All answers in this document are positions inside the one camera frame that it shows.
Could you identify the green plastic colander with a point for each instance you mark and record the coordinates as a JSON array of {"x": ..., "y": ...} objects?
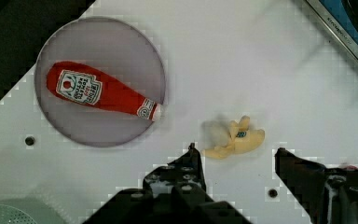
[{"x": 27, "y": 211}]

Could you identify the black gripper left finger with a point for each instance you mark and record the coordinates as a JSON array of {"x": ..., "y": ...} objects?
[{"x": 186, "y": 169}]

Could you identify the red plush ketchup bottle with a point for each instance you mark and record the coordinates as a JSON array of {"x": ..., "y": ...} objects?
[{"x": 88, "y": 86}]

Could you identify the yellow plush peeled banana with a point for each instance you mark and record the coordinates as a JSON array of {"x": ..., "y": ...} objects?
[{"x": 232, "y": 138}]

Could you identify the grey round plate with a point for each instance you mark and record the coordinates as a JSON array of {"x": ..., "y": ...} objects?
[{"x": 111, "y": 46}]

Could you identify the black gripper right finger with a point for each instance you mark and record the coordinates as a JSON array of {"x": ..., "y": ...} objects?
[{"x": 305, "y": 179}]

